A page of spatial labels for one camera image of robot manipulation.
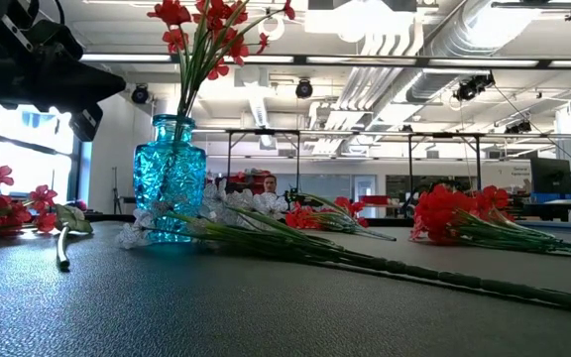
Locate black overhead light bar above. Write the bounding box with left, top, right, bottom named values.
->
left=79, top=52, right=571, bottom=70

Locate dense red carnation bunch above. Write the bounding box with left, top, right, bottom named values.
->
left=410, top=183, right=571, bottom=257

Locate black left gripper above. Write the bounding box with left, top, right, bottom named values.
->
left=0, top=0, right=128, bottom=115

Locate black ceiling spotlight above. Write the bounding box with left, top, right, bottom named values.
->
left=452, top=71, right=496, bottom=103
left=130, top=82, right=151, bottom=106
left=505, top=119, right=533, bottom=135
left=294, top=77, right=314, bottom=100

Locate blue storage bin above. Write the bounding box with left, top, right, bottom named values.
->
left=530, top=189, right=571, bottom=205

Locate black metal frame stand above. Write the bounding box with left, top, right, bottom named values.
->
left=406, top=130, right=484, bottom=194
left=224, top=127, right=302, bottom=195

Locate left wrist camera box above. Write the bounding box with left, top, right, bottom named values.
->
left=68, top=102, right=104, bottom=143

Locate black tripod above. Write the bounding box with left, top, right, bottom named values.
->
left=110, top=166, right=124, bottom=215

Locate small red flower bunch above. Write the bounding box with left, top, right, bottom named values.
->
left=285, top=192, right=399, bottom=243

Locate white coiled cable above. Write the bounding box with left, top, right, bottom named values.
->
left=258, top=13, right=286, bottom=43

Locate silver ventilation duct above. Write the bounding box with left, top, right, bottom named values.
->
left=406, top=0, right=539, bottom=103

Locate black computer monitor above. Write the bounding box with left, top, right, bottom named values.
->
left=529, top=157, right=571, bottom=195

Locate blue textured glass vase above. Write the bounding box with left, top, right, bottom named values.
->
left=132, top=113, right=207, bottom=244

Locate red storage crate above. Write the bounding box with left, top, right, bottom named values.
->
left=215, top=168, right=272, bottom=195

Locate white artificial flower bunch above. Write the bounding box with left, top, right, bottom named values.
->
left=115, top=178, right=571, bottom=312

